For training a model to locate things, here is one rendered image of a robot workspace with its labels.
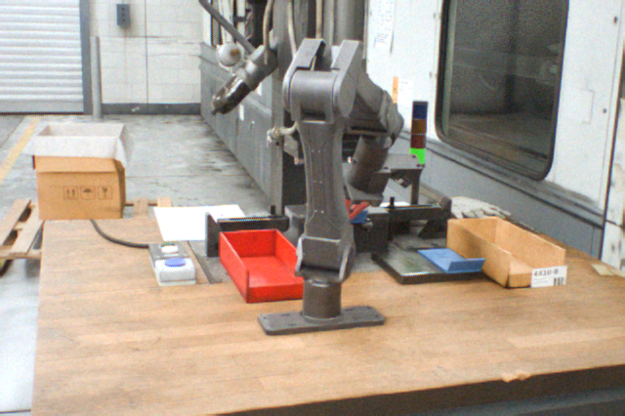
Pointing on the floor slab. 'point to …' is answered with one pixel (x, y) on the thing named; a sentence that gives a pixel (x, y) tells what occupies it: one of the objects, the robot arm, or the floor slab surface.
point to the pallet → (14, 240)
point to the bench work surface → (312, 341)
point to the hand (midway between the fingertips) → (349, 215)
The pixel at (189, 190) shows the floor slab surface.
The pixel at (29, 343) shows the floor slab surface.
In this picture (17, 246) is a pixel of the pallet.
